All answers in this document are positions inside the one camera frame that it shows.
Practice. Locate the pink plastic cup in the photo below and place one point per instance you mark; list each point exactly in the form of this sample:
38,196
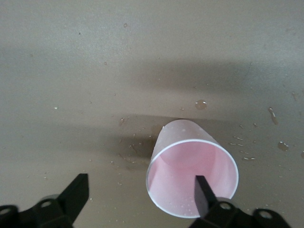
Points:
180,166

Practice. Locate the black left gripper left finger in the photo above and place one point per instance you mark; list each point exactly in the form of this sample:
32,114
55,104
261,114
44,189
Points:
71,202

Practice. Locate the brown table cover sheet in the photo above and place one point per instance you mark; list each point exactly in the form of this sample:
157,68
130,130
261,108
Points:
71,71

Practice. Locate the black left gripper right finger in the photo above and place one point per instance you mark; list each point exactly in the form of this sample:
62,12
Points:
204,204

